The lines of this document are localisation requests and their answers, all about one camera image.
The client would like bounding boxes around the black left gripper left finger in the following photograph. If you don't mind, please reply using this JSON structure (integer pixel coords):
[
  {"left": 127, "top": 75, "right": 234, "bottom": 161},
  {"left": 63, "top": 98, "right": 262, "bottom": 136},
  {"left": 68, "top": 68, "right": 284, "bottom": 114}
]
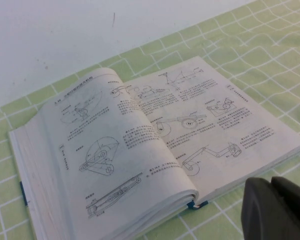
[{"left": 241, "top": 176, "right": 291, "bottom": 240}]

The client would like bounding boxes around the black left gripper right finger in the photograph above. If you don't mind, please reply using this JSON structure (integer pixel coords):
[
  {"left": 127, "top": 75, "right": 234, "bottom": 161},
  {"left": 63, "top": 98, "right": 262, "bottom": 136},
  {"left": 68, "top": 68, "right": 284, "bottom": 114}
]
[{"left": 271, "top": 175, "right": 300, "bottom": 240}]

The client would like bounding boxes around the green white checkered tablecloth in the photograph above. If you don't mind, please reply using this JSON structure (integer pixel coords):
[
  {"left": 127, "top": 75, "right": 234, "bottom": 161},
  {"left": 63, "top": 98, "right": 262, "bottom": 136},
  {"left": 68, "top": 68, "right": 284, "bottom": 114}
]
[{"left": 0, "top": 0, "right": 300, "bottom": 240}]

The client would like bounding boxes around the hardcover technical book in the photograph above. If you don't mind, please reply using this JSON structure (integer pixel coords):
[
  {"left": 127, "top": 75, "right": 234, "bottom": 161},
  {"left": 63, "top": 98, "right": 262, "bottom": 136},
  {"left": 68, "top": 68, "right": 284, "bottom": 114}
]
[{"left": 8, "top": 56, "right": 300, "bottom": 240}]

